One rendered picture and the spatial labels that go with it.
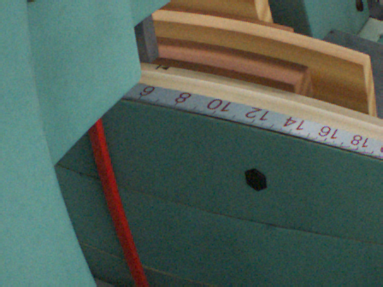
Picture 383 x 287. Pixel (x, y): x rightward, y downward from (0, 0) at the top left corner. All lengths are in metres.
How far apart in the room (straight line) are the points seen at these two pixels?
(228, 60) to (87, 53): 0.16
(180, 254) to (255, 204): 0.07
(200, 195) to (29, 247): 0.21
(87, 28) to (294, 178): 0.14
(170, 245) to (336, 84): 0.13
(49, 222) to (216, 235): 0.21
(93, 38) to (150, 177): 0.15
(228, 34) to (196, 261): 0.12
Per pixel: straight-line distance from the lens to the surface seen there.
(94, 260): 0.59
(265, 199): 0.47
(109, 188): 0.52
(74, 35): 0.36
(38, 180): 0.30
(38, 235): 0.30
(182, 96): 0.48
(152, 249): 0.54
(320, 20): 0.63
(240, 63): 0.52
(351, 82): 0.50
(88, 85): 0.38
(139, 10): 0.45
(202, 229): 0.51
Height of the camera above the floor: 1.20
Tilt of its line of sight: 34 degrees down
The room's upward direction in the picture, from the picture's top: 11 degrees counter-clockwise
